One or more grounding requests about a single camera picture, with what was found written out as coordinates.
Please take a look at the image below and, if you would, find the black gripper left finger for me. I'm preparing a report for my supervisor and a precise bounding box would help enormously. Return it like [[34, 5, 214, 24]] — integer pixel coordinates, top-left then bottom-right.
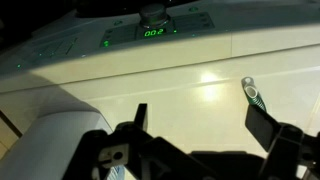
[[133, 103, 149, 132]]

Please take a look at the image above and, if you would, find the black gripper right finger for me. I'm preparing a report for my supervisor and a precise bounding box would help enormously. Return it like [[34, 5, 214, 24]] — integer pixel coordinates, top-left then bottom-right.
[[244, 104, 284, 153]]

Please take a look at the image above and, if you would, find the white front-load washing machine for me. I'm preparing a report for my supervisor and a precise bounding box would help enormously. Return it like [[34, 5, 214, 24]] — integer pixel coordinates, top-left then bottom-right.
[[0, 0, 320, 168]]

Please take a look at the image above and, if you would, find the green digit washer display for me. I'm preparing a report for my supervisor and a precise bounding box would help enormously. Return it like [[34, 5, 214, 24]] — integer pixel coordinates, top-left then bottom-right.
[[142, 27, 168, 38]]

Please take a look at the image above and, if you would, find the grey washer control knob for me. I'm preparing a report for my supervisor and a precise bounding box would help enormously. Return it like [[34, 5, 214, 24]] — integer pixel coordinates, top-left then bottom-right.
[[138, 3, 171, 28]]

